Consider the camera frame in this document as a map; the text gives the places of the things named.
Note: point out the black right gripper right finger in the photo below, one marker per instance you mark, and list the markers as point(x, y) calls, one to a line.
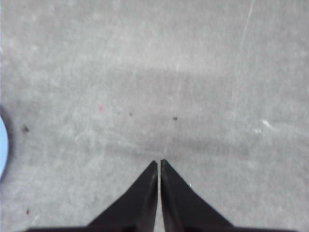
point(182, 207)

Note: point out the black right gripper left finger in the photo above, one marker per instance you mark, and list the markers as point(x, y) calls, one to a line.
point(137, 206)

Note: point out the blue round plate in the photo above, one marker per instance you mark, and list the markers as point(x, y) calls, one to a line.
point(4, 146)

